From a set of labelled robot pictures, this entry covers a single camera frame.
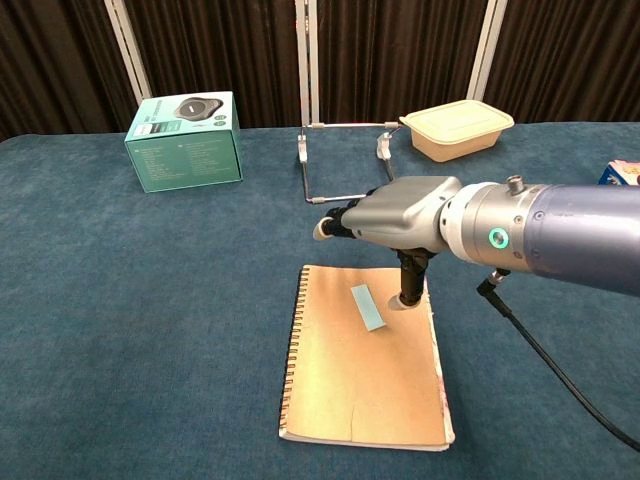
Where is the light blue paper strip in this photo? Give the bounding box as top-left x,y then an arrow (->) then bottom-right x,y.
349,284 -> 387,333

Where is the cream plastic lidded container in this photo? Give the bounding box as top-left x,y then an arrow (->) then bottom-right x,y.
398,99 -> 516,164

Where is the blue table cloth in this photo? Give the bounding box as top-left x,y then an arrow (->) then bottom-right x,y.
0,121 -> 640,480

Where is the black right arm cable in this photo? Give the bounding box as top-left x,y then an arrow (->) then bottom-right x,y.
475,268 -> 640,452

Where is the teal speaker product box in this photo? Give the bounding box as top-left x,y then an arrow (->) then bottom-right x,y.
123,90 -> 245,194

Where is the metal wire folding stand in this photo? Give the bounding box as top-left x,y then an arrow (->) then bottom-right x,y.
297,121 -> 404,205

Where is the dark brown pleated curtain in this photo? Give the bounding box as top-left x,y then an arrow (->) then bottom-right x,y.
0,0 -> 640,142

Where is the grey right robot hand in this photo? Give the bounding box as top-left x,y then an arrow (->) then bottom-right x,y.
312,175 -> 464,312

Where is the blue cartoon print box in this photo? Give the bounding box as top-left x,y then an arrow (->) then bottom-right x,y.
597,159 -> 640,187

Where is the spiral-bound kraft cover notebook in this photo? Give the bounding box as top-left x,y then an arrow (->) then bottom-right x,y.
278,264 -> 457,453

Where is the white screen frame post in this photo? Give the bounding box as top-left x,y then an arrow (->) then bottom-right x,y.
294,0 -> 321,127
466,0 -> 509,103
103,0 -> 153,105

